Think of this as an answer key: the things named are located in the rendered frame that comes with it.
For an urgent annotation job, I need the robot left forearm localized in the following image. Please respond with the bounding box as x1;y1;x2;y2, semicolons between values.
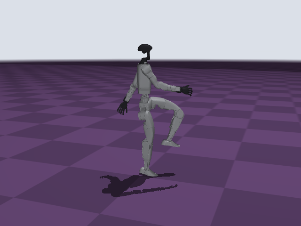
125;83;136;102

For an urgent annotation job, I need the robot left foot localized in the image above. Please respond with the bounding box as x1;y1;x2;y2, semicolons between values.
161;139;180;147

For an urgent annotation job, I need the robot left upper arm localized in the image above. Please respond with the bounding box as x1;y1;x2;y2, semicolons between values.
133;73;138;88

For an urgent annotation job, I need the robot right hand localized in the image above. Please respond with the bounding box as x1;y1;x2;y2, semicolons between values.
176;85;192;96

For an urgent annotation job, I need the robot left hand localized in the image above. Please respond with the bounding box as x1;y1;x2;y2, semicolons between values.
117;96;129;115

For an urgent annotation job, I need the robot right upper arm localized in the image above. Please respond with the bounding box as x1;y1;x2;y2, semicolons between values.
141;65;160;89

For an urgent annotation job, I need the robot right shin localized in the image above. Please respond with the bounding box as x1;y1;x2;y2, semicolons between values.
142;141;153;171

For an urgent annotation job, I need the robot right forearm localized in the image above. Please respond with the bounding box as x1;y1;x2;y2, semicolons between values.
158;82;181;92

